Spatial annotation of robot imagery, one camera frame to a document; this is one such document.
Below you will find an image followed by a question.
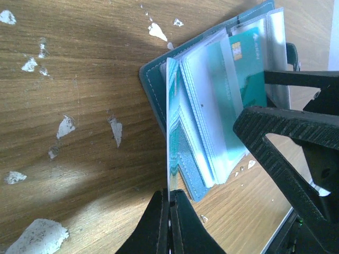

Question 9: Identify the teal card holder wallet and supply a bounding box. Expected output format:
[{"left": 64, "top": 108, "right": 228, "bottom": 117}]
[{"left": 139, "top": 1, "right": 300, "bottom": 202}]

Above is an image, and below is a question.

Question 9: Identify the teal VIP chip card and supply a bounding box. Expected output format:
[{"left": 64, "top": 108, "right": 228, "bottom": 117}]
[{"left": 211, "top": 26, "right": 267, "bottom": 157}]

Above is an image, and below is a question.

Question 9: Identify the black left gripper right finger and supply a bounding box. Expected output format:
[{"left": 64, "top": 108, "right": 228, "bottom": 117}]
[{"left": 169, "top": 189, "right": 225, "bottom": 253}]

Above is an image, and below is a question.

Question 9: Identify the teal striped card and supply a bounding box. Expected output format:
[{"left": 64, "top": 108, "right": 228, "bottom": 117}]
[{"left": 166, "top": 58, "right": 182, "bottom": 199}]

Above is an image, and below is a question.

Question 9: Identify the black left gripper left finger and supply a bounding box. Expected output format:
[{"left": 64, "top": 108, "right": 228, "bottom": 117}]
[{"left": 117, "top": 189, "right": 169, "bottom": 253}]

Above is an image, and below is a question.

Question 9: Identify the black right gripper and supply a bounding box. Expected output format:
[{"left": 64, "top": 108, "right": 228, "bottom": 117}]
[{"left": 233, "top": 70, "right": 338, "bottom": 253}]

